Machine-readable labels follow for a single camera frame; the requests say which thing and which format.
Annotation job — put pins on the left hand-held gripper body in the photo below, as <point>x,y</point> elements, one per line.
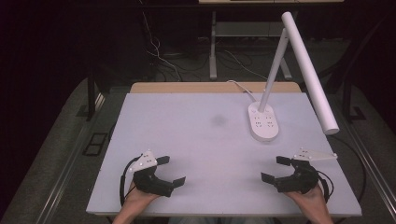
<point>149,182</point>

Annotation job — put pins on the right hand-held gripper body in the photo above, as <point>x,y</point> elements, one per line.
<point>300,182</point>

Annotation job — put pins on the person's left hand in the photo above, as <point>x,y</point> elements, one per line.
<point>138,196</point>

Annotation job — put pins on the person's right hand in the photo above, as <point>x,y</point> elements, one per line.
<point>306,199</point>

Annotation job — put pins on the pale table mat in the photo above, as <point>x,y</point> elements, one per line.
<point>202,149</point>

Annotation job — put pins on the white desk lamp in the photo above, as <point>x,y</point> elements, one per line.
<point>311,77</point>

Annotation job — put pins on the black metal stand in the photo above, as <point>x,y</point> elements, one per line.
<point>90,96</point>
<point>348,99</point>

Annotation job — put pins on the black floor frame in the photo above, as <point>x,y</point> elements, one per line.
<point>95,144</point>

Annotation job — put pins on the grey metal desk frame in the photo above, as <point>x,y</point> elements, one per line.
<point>213,46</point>

